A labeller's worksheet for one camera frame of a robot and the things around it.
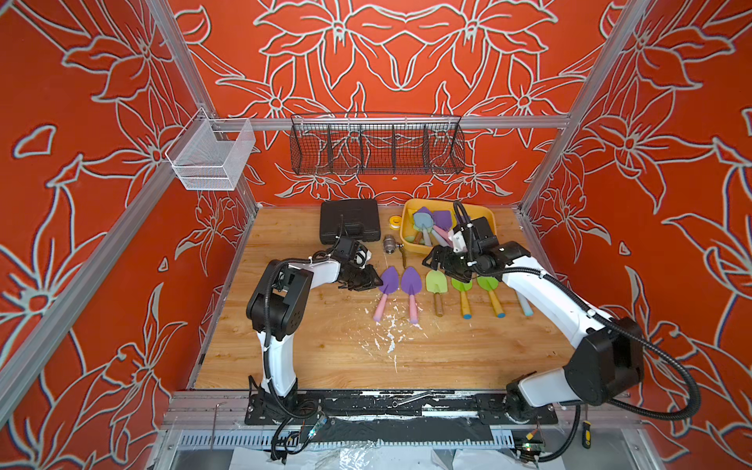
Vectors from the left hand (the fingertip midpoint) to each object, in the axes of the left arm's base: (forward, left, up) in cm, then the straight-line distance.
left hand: (381, 281), depth 96 cm
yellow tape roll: (+26, -4, +2) cm, 26 cm away
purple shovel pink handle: (+1, -3, 0) cm, 3 cm away
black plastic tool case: (+29, +14, -1) cm, 33 cm away
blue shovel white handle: (+27, -16, +2) cm, 31 cm away
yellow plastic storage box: (+33, -23, +2) cm, 41 cm away
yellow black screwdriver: (-39, -52, -2) cm, 65 cm away
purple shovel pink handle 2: (+1, -10, -2) cm, 11 cm away
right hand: (-2, -15, +16) cm, 22 cm away
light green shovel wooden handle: (+1, -18, 0) cm, 18 cm away
